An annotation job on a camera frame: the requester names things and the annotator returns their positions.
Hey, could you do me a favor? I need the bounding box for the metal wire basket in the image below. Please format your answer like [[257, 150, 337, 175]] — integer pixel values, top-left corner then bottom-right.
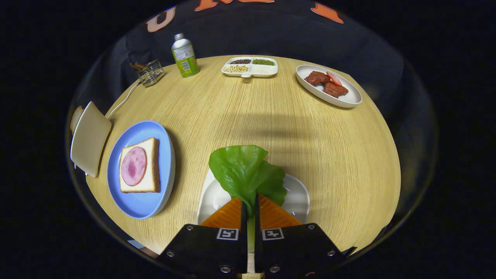
[[138, 59, 165, 87]]

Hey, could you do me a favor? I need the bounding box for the white divided dish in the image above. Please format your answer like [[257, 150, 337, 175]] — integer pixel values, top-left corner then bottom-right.
[[221, 57, 278, 78]]

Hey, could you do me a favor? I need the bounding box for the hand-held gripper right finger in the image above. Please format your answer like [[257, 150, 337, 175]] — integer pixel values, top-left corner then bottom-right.
[[254, 194, 357, 277]]

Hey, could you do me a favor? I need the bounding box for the blue plate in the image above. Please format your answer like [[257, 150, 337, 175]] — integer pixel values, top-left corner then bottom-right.
[[107, 121, 176, 220]]

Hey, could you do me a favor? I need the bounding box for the white oval plate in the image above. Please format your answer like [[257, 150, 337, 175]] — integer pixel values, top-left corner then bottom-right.
[[296, 65, 363, 108]]

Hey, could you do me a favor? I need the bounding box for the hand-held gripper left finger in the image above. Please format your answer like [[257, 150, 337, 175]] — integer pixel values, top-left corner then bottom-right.
[[157, 195, 248, 277]]

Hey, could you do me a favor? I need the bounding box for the white toaster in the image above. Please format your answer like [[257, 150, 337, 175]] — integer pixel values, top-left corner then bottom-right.
[[70, 101, 112, 178]]

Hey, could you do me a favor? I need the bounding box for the pink ham slice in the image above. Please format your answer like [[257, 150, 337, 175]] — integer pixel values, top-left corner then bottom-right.
[[121, 146, 148, 186]]

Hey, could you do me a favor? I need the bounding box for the green metal bottle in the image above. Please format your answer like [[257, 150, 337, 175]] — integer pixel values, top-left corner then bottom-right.
[[171, 33, 200, 78]]

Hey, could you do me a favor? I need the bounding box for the white square plate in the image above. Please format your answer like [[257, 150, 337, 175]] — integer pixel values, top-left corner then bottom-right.
[[196, 169, 310, 225]]

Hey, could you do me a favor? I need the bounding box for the white power cable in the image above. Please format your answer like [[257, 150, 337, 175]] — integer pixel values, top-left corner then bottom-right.
[[107, 79, 142, 119]]

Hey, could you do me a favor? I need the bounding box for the white bread slice with crust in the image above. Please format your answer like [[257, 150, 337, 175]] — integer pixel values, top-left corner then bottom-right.
[[119, 137, 160, 193]]

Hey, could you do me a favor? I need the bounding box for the brown meat piece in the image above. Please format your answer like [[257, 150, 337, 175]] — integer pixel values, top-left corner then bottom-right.
[[324, 82, 349, 98], [305, 71, 331, 86]]

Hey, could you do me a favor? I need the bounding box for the green lettuce leaf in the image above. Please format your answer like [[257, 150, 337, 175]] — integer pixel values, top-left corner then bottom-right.
[[208, 145, 287, 254]]

